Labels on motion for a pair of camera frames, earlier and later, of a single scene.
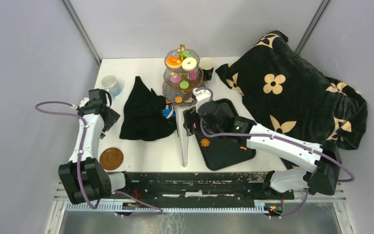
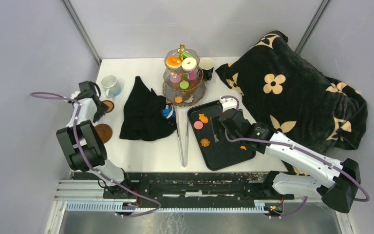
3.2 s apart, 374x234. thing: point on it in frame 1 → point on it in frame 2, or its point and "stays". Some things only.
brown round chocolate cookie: (186, 96) stays
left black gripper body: (110, 121) → (102, 109)
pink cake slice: (192, 75) stays
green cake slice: (186, 54) stays
